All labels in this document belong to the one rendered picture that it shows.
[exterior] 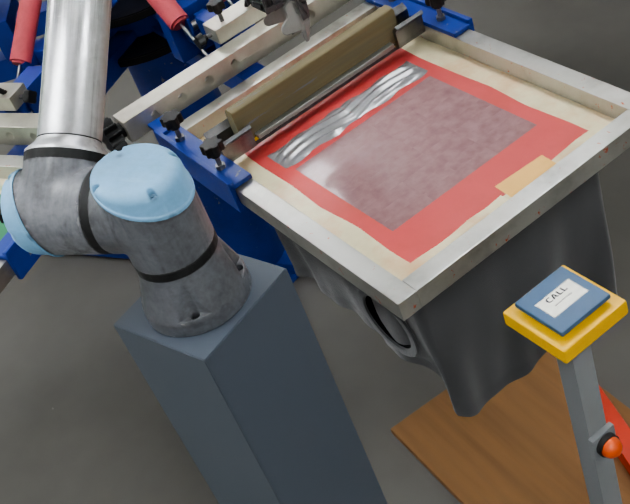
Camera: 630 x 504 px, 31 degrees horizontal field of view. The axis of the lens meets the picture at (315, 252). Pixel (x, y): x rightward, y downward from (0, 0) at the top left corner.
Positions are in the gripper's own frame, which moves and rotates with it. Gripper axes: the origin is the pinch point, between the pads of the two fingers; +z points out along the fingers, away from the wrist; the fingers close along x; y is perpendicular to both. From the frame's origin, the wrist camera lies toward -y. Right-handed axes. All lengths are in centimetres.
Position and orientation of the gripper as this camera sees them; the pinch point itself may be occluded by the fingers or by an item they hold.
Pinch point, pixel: (301, 29)
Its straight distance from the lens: 219.2
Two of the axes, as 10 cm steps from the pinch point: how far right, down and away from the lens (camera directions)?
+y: -7.7, 5.7, -2.8
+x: 5.6, 4.1, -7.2
